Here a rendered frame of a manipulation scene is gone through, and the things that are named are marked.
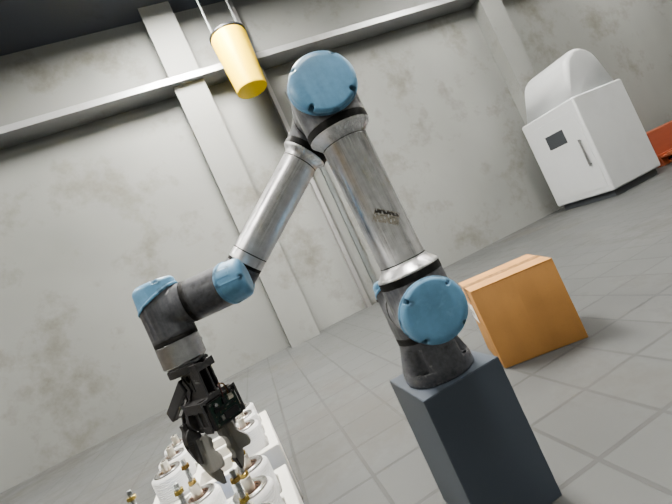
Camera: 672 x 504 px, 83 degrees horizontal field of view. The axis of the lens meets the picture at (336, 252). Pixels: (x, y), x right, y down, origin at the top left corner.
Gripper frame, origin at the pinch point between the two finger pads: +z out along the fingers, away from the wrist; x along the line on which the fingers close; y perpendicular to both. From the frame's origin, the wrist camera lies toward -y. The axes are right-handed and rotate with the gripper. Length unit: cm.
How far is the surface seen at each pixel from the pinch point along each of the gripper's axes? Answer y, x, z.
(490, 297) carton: 20, 99, 10
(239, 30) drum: -137, 243, -252
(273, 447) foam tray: -33.7, 31.5, 17.6
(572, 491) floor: 40, 40, 35
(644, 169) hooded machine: 90, 469, 25
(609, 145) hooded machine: 72, 445, -13
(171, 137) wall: -238, 202, -202
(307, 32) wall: -126, 342, -266
